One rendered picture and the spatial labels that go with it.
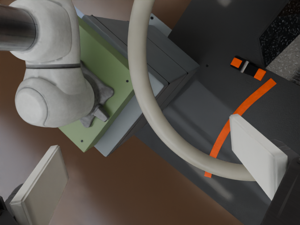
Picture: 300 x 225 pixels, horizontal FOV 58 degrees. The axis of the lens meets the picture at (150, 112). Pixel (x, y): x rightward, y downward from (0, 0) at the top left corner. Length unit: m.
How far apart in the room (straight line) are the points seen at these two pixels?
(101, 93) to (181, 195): 1.28
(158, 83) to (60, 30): 0.38
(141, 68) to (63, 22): 0.39
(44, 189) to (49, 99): 0.59
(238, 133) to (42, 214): 0.13
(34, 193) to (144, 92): 0.31
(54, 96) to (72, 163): 1.60
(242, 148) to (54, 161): 0.13
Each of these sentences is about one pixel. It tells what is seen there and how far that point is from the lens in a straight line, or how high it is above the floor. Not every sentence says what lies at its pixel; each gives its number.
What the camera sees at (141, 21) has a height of 1.30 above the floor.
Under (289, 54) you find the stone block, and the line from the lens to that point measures 1.03.
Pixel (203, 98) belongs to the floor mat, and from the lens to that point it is 1.74.
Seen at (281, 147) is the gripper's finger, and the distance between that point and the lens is 0.18.
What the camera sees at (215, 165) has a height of 1.24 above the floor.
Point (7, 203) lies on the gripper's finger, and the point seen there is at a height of 1.60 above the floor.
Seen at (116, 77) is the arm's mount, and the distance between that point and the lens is 0.93.
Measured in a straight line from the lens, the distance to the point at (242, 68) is 1.66.
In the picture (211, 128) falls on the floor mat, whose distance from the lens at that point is 1.78.
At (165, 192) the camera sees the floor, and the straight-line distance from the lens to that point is 2.07.
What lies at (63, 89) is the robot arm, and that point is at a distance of 0.79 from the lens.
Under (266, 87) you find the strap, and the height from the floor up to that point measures 0.02.
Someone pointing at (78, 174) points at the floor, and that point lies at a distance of 2.35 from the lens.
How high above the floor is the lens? 1.70
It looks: 66 degrees down
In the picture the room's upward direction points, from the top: 126 degrees counter-clockwise
